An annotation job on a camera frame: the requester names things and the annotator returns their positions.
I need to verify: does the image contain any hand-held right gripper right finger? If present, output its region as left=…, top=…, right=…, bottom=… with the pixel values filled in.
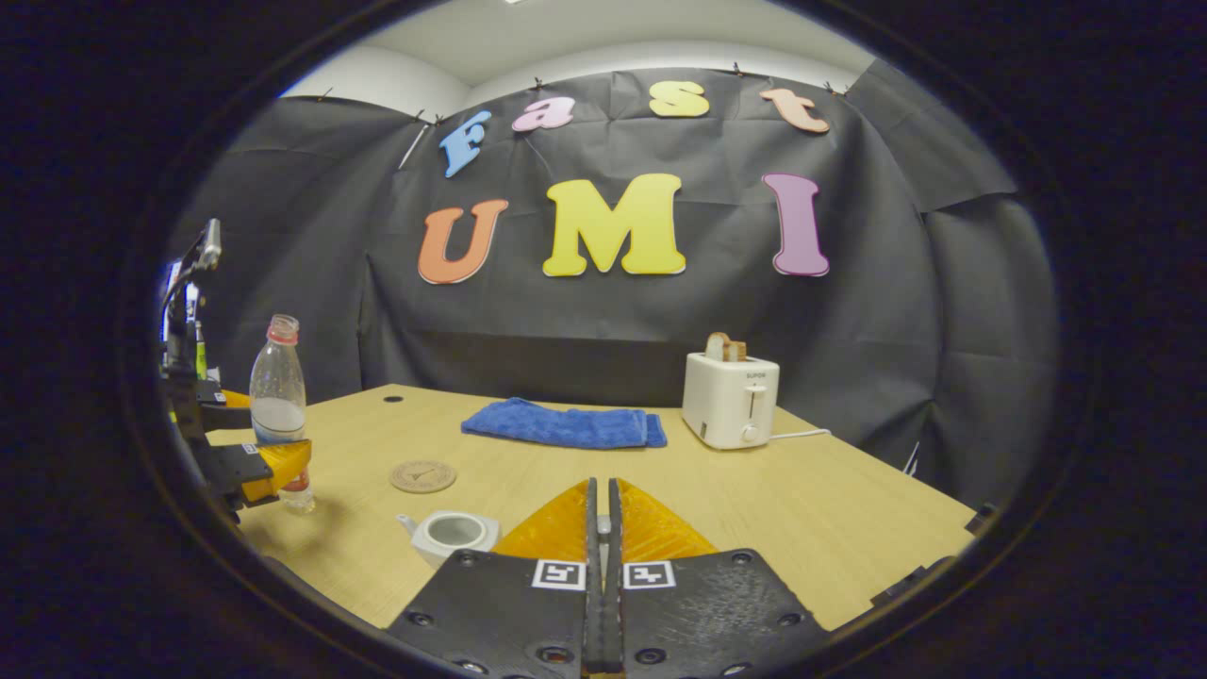
left=606, top=477, right=831, bottom=678

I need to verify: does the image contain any white ceramic teacup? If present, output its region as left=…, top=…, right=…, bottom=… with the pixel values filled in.
left=396, top=509, right=502, bottom=569

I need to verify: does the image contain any black backdrop cloth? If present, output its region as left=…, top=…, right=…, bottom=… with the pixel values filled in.
left=165, top=61, right=1062, bottom=510

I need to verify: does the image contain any round cork coaster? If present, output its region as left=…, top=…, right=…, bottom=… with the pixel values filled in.
left=390, top=460, right=457, bottom=494

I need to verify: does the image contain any clear plastic water bottle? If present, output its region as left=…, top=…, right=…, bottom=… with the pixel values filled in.
left=249, top=314, right=317, bottom=515

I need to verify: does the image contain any blue folded towel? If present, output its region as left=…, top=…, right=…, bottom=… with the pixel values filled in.
left=460, top=397, right=668, bottom=450

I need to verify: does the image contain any white toaster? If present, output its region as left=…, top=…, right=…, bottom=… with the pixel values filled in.
left=681, top=352, right=781, bottom=451

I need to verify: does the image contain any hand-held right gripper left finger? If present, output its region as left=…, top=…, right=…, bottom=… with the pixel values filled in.
left=385, top=477, right=602, bottom=678

